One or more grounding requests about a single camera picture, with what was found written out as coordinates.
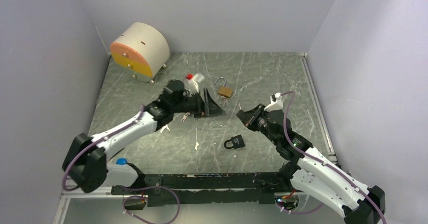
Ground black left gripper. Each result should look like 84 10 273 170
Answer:
172 88 226 119

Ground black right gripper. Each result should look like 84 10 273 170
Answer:
237 103 280 145

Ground silver keys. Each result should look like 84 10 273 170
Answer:
181 112 192 122
221 95 228 106

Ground large brass padlock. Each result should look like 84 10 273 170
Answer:
215 77 234 98

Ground black padlock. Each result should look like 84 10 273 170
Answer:
223 135 245 149

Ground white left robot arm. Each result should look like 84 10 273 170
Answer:
62 80 225 194

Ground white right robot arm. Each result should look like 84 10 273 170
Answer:
236 104 387 223

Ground round cream drawer cabinet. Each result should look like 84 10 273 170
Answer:
110 22 170 84

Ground blue round cap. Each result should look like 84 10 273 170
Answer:
116 158 128 165

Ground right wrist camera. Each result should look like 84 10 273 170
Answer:
264 92 284 112

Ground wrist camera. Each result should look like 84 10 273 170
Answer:
186 73 205 93
264 92 284 112

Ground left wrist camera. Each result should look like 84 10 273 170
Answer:
186 73 205 93

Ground black base frame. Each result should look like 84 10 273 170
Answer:
111 172 297 207

